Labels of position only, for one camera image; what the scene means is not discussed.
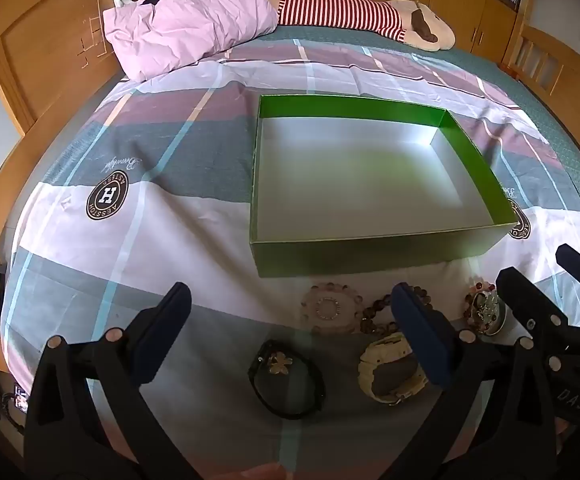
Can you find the cream wrist watch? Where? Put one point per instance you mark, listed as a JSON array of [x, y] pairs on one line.
[[369, 360]]

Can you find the wooden headboard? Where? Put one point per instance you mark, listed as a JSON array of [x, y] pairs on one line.
[[35, 45]]

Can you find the pink pillow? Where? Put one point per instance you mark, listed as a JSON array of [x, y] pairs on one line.
[[185, 25]]

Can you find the plush toy in striped shirt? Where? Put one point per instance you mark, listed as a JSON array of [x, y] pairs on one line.
[[340, 10]]

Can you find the plaid bed sheet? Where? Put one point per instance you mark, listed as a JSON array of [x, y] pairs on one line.
[[170, 210]]

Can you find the wooden footboard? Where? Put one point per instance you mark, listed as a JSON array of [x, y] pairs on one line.
[[569, 85]]

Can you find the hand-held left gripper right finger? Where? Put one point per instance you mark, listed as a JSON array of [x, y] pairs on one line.
[[414, 320]]

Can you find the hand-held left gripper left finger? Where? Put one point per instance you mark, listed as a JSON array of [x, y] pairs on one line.
[[167, 325]]

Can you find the green cardboard box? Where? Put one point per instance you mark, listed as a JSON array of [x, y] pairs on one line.
[[349, 180]]

